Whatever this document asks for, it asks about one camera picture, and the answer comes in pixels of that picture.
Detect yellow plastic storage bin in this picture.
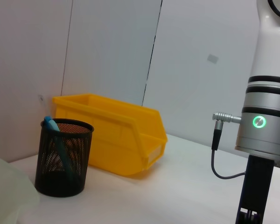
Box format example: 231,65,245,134
52,93,168,177

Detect black mesh pen holder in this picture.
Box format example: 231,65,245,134
34,118,95,198

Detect blue scissors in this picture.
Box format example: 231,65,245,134
43,116,75,182

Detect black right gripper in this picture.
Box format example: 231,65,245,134
235,154,275,224

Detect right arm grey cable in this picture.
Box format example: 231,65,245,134
210,112,247,180

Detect small grey wall label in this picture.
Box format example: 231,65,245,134
206,54,219,64

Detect green translucent fruit bowl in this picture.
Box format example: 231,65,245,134
0,155,41,224

